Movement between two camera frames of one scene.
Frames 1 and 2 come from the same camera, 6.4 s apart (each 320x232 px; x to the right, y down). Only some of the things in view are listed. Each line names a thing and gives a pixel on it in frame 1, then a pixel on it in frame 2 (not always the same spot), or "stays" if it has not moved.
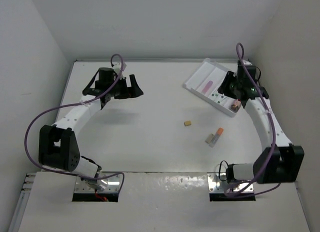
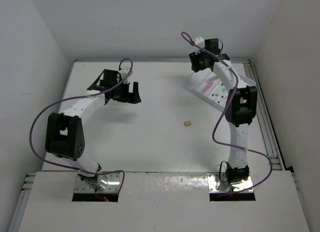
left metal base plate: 109,184 stays
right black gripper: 223,89 → 196,66
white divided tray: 205,81 stays
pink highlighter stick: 207,87 stays
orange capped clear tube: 218,133 → 212,79
